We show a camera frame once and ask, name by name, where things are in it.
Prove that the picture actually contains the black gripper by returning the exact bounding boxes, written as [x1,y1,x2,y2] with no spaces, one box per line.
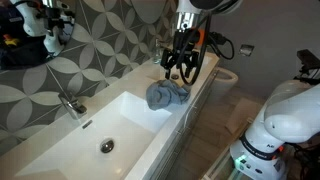
[160,29,201,78]

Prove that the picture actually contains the clear glass pump bottle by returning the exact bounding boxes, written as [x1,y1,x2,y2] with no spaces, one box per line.
[152,38,163,65]

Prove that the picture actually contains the blue-grey crumpled towel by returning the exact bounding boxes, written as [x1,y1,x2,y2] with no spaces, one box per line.
[145,79,192,112]

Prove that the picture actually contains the white toilet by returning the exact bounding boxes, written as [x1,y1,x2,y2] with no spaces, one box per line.
[210,66,240,102]

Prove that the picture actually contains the vanity cabinet front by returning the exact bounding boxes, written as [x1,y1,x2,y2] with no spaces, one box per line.
[151,68,219,180]

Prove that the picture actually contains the chrome toilet paper holder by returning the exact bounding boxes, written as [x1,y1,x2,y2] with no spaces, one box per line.
[238,43,256,57]

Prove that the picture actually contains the beige bath mat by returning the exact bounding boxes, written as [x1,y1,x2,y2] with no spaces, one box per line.
[224,97,265,135]

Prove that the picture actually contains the white rectangular sink basin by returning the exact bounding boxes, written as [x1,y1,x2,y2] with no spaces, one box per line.
[14,90,173,180]

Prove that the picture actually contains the chrome overflow slot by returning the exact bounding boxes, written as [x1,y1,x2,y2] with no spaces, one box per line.
[81,119,94,130]

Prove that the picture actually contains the chrome faucet with flat lever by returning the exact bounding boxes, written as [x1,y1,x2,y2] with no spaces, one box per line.
[57,91,88,121]

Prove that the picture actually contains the black looped gripper cable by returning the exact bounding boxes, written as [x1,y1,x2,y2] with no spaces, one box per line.
[175,13,214,86]

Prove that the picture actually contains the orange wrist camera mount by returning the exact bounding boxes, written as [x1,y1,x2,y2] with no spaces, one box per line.
[196,29,205,46]

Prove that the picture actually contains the black cable behind wrist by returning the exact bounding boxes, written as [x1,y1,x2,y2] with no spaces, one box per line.
[207,31,236,61]

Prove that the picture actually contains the round wall mirror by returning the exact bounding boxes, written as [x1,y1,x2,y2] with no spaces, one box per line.
[0,0,77,71]

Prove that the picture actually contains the black cable bundle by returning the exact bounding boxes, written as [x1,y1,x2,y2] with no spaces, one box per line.
[283,141,320,180]

